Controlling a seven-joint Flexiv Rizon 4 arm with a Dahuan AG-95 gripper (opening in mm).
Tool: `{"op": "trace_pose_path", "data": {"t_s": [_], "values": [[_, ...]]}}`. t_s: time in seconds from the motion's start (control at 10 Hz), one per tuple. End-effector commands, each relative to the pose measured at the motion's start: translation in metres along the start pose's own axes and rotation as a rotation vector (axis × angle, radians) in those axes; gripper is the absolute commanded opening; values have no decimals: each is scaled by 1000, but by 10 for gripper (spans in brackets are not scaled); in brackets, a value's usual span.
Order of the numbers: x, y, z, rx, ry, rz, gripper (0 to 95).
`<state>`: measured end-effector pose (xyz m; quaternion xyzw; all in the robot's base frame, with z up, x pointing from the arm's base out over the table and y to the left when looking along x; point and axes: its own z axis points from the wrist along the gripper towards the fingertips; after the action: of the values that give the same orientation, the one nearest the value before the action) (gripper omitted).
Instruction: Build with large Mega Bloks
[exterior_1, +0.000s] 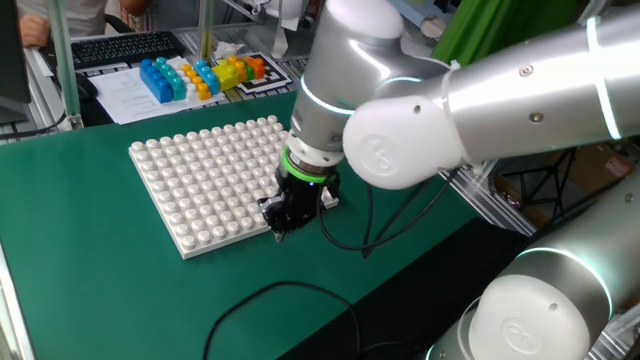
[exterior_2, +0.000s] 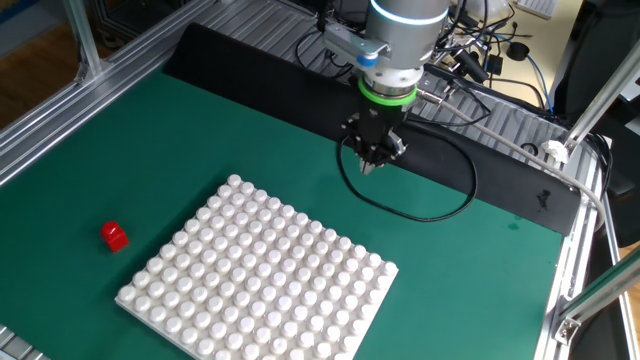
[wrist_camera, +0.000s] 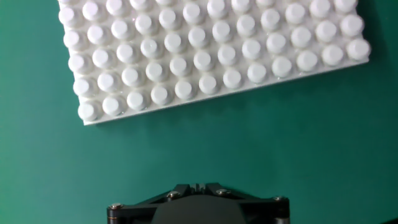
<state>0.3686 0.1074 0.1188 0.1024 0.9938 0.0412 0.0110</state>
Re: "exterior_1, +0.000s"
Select slim orange block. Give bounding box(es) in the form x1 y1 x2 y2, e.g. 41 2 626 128
227 54 249 84

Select black computer mouse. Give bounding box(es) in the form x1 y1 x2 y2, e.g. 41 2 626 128
74 72 100 101

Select green cloth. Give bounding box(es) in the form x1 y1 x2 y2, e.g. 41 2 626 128
432 0 579 66

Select aluminium frame rail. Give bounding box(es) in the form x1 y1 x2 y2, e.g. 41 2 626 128
439 167 537 237
0 239 37 360

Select green wrist adapter ring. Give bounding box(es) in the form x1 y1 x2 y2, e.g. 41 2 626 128
278 146 344 185

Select white crumpled tissue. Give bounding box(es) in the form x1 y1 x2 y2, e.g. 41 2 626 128
213 41 245 61

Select aluminium frame post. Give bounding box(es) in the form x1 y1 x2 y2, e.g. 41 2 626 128
47 0 85 130
197 0 217 61

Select yellow-orange studded block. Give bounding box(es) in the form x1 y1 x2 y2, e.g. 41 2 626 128
180 63 212 101

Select person in white shirt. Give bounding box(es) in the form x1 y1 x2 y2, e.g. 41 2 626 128
17 0 109 39

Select yellow block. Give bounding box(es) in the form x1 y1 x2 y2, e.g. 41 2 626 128
211 60 240 92

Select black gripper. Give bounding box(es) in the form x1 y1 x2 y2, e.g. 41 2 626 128
264 169 342 244

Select black-white marker board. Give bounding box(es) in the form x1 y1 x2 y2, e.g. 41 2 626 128
234 52 294 95

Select black keyboard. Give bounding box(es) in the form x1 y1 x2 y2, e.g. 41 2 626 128
39 30 186 71

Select person's bare forearm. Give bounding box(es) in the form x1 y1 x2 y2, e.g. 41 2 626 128
119 0 150 16

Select person's bare hand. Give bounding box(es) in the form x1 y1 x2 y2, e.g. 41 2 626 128
18 13 51 49

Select white printed paper sheets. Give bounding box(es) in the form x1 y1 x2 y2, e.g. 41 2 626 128
87 55 227 125

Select wide orange block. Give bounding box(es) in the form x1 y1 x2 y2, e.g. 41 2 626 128
243 56 267 81

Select light blue block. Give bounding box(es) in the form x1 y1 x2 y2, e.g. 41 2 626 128
193 59 221 96

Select white studded baseplate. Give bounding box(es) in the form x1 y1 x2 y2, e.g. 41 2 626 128
128 114 340 260

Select long dark blue block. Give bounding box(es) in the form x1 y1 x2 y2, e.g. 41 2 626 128
139 58 174 105

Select green table mat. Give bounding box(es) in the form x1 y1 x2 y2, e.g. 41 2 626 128
0 89 481 360

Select black monitor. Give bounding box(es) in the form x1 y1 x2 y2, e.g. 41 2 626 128
0 0 32 126

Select long teal block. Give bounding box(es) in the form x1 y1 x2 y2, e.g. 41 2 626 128
153 56 188 102

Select cardboard box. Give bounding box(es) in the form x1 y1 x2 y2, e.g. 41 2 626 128
549 144 636 201

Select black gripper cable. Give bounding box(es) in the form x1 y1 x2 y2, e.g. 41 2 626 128
316 169 459 260

